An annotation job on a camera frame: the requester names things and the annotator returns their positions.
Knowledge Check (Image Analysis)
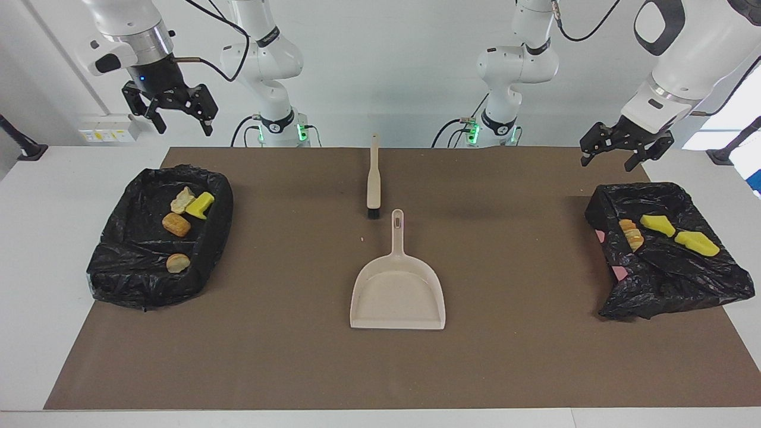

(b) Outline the yellow sponge wedge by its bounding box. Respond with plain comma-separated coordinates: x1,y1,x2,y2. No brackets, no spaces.
675,231,721,257
640,214,677,238

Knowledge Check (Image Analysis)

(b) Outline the pale crusty bread chunk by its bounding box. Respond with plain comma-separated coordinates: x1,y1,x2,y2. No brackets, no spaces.
618,219,644,251

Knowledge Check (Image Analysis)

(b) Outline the striped croissant bread piece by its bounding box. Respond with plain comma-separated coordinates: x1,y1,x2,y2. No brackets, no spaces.
171,186,197,215

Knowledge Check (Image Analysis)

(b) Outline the notched yellow sponge piece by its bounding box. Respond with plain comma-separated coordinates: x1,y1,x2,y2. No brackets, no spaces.
185,191,215,219

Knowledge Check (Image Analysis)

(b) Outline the brown oval bread loaf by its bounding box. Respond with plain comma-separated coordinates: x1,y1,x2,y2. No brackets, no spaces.
162,213,192,237

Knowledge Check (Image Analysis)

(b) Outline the beige hand brush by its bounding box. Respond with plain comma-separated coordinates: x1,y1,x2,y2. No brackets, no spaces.
367,133,382,219

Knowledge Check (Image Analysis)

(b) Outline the beige plastic dustpan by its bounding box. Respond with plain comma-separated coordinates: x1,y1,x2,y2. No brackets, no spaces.
350,209,446,331

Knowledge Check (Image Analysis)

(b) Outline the black bag-lined pink bin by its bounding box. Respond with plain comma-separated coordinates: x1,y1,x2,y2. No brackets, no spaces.
584,181,756,322

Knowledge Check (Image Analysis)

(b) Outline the brown table mat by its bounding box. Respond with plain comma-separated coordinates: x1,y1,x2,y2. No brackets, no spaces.
45,147,760,411

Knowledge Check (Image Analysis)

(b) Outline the black base power cable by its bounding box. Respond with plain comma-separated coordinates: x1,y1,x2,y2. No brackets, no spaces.
231,116,262,147
431,118,476,148

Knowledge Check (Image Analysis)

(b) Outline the white wall power outlet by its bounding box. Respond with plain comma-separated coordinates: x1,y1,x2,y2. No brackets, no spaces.
79,114,142,143

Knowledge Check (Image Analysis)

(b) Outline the black camera stand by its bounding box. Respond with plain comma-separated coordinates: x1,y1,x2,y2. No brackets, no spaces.
706,116,761,166
0,113,48,161

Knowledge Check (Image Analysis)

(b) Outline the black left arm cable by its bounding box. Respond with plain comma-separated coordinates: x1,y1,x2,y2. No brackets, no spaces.
550,0,761,117

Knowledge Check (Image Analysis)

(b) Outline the white wall cable duct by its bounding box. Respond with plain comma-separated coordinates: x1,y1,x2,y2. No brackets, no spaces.
23,0,112,117

